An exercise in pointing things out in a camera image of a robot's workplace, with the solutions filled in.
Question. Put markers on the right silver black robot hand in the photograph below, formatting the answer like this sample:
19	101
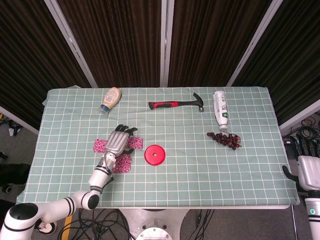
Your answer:
310	172

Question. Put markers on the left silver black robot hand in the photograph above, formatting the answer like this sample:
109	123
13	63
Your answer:
117	141

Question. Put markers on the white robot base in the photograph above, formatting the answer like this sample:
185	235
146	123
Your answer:
155	225

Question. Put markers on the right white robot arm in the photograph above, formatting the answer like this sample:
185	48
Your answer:
313	217

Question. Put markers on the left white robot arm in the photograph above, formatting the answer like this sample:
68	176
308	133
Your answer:
97	177

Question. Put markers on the red disc with hole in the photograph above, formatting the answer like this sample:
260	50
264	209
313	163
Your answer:
150	158

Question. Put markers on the beige mayonnaise squeeze bottle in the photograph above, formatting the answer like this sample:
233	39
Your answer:
111	98

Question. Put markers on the red black claw hammer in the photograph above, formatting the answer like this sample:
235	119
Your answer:
165	104

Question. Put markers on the green white checked tablecloth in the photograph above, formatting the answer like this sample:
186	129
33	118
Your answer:
187	180

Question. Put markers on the dark red grape bunch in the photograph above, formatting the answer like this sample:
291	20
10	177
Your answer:
225	140

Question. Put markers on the dark brown corrugated panel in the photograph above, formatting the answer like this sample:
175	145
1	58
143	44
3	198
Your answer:
295	62
27	57
212	40
117	40

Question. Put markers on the white green plastic bottle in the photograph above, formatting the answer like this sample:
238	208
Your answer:
221	110

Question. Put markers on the white frame beam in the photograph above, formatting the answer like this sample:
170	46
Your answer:
300	116
17	120

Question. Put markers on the white frame post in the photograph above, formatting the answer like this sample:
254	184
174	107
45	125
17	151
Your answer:
72	45
166	45
252	47

